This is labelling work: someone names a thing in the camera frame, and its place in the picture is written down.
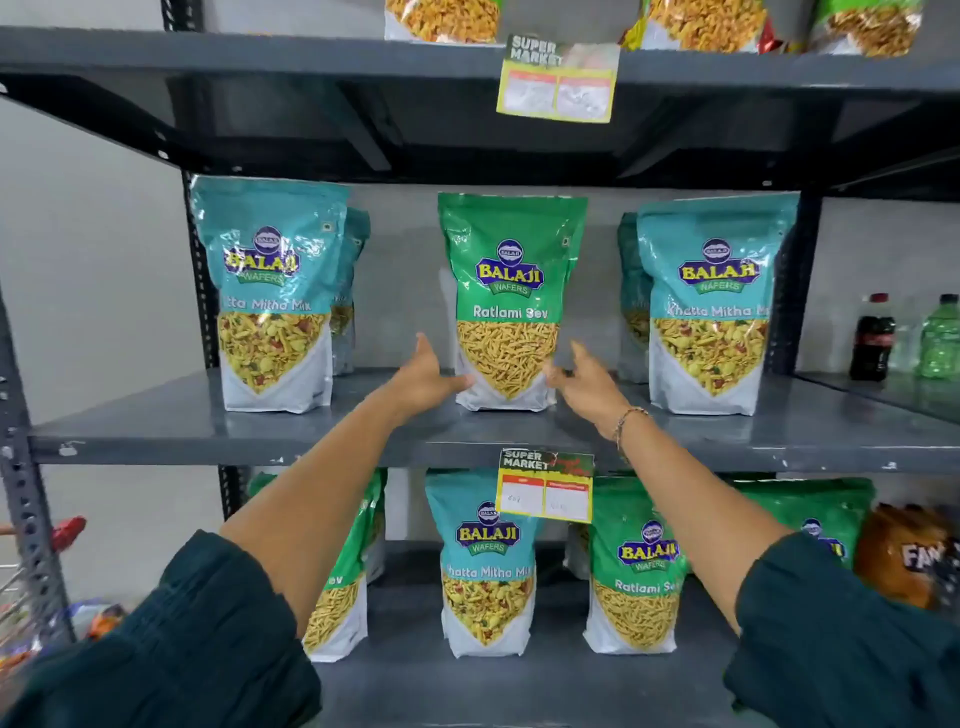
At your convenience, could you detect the person's right hand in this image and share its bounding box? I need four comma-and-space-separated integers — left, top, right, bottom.
544, 341, 640, 441

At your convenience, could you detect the person's left hand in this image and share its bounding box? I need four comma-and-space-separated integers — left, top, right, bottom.
385, 333, 476, 426

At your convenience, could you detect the green thin-noodle snack packet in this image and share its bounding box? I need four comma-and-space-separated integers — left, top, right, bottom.
363, 468, 389, 585
437, 192, 589, 414
582, 477, 695, 655
731, 478, 876, 571
247, 471, 385, 664

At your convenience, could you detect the teal mixed snack packet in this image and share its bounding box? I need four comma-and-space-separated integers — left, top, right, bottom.
616, 212, 654, 385
637, 192, 801, 417
189, 175, 351, 414
424, 469, 547, 660
330, 207, 372, 378

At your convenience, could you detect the yellow red price label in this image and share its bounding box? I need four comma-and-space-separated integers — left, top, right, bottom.
497, 447, 595, 524

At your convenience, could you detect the grey metal shelf rack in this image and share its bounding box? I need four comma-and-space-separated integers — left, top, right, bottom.
0, 0, 960, 728

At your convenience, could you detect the yellow green price label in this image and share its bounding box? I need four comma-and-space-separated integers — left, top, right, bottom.
495, 33, 622, 125

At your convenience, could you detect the dark cola bottle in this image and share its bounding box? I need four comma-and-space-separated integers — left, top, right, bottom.
849, 292, 897, 382

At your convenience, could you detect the neighbouring grey shelf board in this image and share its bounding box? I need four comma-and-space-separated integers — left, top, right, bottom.
793, 369, 960, 426

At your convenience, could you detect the clear yellow-noodle snack packet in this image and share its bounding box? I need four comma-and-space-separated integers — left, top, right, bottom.
384, 0, 503, 45
640, 0, 768, 54

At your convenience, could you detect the green soda bottle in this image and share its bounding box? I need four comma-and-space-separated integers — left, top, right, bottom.
916, 293, 960, 381

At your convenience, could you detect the orange soda bottle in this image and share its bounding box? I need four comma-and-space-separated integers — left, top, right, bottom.
853, 503, 959, 610

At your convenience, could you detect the dark green left sleeve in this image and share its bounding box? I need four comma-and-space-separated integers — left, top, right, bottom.
0, 528, 324, 728

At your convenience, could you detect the dark green sleeve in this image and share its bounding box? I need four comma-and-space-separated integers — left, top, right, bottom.
0, 528, 324, 728
723, 531, 960, 728

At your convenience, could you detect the dark green right sleeve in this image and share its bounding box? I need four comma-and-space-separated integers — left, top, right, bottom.
723, 531, 960, 728

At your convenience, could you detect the green-edged yellow-noodle snack packet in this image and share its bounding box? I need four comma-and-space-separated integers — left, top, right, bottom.
808, 0, 924, 59

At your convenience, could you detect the thin metal bracelet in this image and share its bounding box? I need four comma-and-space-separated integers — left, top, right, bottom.
612, 405, 651, 454

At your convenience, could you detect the red-handled shopping cart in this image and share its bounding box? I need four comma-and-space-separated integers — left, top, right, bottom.
0, 515, 88, 676

